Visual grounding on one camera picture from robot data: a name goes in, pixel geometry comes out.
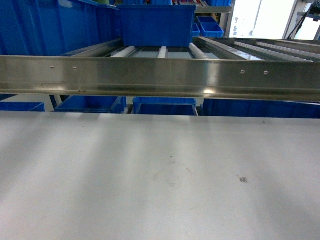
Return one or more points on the blue bin below shelf left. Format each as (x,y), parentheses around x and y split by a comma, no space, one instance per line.
(93,104)

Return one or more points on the blue bin below shelf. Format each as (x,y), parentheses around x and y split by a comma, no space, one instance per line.
(260,109)
(93,104)

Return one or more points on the blue bin below shelf right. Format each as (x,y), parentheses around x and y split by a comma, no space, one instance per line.
(260,109)

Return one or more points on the stainless steel roller shelf rack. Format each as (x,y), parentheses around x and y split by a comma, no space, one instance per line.
(211,68)

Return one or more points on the large blue bin upper shelf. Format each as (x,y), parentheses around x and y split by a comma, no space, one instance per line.
(157,25)

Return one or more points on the QR code sticker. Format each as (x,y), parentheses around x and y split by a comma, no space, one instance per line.
(243,179)

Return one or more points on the far left blue bin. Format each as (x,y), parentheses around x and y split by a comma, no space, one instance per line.
(55,27)

